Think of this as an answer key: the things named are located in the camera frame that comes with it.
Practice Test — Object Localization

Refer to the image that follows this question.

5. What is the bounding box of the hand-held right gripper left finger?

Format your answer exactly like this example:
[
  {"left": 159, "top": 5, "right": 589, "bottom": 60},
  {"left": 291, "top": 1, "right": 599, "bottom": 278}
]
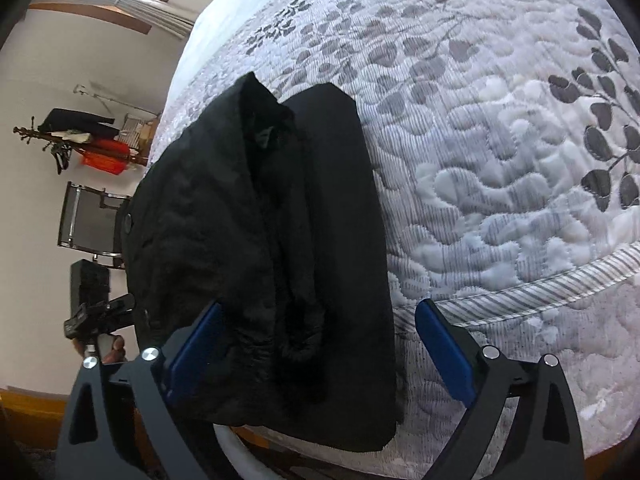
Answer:
[{"left": 55, "top": 301, "right": 226, "bottom": 480}]

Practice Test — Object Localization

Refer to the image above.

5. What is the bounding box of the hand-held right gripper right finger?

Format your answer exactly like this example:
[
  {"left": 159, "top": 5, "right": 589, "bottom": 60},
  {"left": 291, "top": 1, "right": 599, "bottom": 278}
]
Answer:
[{"left": 415, "top": 298, "right": 587, "bottom": 480}]

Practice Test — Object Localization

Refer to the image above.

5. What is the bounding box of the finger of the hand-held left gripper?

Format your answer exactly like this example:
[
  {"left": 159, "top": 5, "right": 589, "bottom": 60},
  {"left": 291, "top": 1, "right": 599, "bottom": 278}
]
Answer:
[{"left": 101, "top": 292, "right": 137, "bottom": 334}]

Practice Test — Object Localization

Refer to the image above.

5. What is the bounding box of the black jacket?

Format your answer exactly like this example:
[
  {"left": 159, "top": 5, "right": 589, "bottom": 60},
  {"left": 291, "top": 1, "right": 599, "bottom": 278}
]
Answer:
[{"left": 119, "top": 71, "right": 407, "bottom": 453}]

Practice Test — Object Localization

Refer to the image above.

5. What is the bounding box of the person's left hand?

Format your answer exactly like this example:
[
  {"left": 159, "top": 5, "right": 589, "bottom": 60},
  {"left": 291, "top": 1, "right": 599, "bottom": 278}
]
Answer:
[{"left": 102, "top": 335, "right": 127, "bottom": 366}]

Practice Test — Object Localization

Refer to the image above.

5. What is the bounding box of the black box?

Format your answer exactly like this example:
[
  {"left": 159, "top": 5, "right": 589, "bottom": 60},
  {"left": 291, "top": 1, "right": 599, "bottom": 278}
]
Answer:
[{"left": 69, "top": 259, "right": 112, "bottom": 313}]

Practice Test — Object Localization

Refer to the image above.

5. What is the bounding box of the black mesh chair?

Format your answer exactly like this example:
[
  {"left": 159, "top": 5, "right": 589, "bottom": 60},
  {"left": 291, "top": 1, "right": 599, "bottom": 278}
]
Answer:
[{"left": 57, "top": 181, "right": 132, "bottom": 271}]

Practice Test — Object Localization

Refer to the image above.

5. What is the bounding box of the red cloth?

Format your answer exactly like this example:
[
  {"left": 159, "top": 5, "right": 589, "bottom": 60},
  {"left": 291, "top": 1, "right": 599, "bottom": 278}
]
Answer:
[{"left": 81, "top": 140, "right": 133, "bottom": 177}]

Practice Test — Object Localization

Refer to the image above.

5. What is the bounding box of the wooden coat rack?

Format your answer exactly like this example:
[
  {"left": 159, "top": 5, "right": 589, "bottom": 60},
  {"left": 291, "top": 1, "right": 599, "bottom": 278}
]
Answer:
[{"left": 13, "top": 126, "right": 151, "bottom": 167}]

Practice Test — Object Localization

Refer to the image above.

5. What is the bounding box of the black coat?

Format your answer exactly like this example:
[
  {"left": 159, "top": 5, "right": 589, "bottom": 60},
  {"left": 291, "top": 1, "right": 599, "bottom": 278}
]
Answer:
[{"left": 40, "top": 108, "right": 121, "bottom": 138}]

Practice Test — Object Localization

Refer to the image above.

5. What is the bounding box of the quilted leaf print mattress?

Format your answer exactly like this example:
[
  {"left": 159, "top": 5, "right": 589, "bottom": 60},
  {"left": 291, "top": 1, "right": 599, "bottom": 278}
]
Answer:
[{"left": 145, "top": 0, "right": 640, "bottom": 480}]

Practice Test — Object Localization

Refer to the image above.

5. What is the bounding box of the grey curtain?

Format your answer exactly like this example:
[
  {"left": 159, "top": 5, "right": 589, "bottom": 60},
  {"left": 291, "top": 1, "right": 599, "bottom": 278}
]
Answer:
[{"left": 37, "top": 0, "right": 198, "bottom": 38}]

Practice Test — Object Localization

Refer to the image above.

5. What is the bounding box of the wooden bed frame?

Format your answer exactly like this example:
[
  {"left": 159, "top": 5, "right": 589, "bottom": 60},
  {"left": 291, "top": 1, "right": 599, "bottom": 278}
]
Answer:
[{"left": 232, "top": 425, "right": 311, "bottom": 461}]

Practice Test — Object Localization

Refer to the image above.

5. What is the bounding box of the wire rack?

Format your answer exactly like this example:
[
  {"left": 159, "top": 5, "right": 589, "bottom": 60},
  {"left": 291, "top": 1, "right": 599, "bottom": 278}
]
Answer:
[{"left": 119, "top": 113, "right": 162, "bottom": 155}]

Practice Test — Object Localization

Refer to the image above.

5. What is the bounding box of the metal clothes rail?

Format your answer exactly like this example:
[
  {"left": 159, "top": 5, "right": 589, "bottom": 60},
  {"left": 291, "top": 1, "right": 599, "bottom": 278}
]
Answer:
[{"left": 73, "top": 84, "right": 162, "bottom": 117}]

